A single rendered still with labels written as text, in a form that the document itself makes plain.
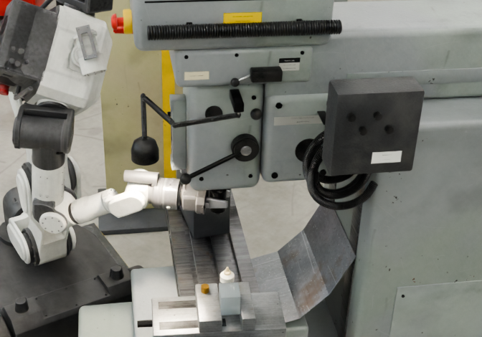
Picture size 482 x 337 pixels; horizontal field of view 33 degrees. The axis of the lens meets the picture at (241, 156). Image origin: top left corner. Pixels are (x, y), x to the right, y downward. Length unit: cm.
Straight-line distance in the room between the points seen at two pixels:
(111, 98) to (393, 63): 219
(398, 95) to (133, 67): 232
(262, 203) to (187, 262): 201
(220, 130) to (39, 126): 49
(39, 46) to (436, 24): 103
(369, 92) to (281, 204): 273
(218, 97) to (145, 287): 76
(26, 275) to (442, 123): 170
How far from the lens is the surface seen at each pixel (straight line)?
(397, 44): 206
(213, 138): 208
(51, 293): 300
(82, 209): 238
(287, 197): 454
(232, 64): 197
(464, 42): 213
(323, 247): 247
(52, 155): 226
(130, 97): 404
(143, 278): 258
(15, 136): 223
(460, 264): 235
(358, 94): 179
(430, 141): 208
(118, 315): 264
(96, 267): 313
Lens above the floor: 250
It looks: 31 degrees down
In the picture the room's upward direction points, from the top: 2 degrees clockwise
